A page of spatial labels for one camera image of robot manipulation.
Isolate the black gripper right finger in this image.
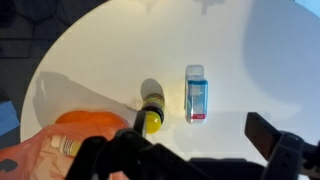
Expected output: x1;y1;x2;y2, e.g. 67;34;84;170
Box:
243;111;283;165

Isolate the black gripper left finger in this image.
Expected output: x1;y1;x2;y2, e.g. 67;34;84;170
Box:
132;109;149;138

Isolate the blue mentos packet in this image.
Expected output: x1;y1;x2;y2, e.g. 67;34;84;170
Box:
183;64;210;125

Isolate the orange plastic bag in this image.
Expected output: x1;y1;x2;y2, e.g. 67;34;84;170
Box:
0;109;135;180

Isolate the yellow supplement bottle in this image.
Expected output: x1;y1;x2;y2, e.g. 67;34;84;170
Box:
139;92;166;135

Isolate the orange round plastic item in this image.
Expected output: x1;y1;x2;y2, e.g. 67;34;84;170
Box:
54;109;132;135

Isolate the blue base platform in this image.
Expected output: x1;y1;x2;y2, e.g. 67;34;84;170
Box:
0;99;21;136

